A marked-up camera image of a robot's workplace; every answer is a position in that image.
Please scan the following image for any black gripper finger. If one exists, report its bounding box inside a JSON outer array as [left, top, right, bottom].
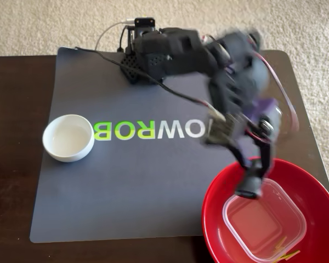
[[258, 140, 273, 178], [226, 139, 253, 173]]

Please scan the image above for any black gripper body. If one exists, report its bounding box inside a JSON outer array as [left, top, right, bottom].
[[226, 107, 283, 144]]

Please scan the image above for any black plastic part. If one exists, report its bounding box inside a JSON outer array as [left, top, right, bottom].
[[234, 161, 265, 200]]

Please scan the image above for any clear plastic square container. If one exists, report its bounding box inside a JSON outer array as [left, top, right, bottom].
[[222, 178, 308, 262]]

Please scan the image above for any yellow-green clothespin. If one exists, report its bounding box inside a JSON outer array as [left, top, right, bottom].
[[273, 235, 302, 262]]

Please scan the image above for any small white bowl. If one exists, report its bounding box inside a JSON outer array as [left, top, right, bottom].
[[42, 114, 95, 163]]

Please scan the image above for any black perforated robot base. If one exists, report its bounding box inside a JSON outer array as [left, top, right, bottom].
[[120, 17, 168, 85]]

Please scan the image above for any large red bowl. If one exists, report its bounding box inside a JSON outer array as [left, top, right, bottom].
[[201, 156, 329, 263]]

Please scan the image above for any grey WOWROBO mat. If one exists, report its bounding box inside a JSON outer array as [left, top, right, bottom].
[[29, 46, 264, 244]]

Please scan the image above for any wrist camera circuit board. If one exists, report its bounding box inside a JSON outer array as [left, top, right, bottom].
[[202, 109, 238, 147]]

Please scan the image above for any red white ribbon cable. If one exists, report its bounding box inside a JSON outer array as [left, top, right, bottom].
[[251, 50, 301, 138]]

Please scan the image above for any black camera cable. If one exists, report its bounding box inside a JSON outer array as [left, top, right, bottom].
[[74, 46, 227, 121]]

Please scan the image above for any black power cable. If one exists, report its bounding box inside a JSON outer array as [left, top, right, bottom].
[[116, 26, 128, 53]]

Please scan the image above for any white USB cable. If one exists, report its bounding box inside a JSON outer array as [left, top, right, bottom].
[[94, 18, 135, 52]]

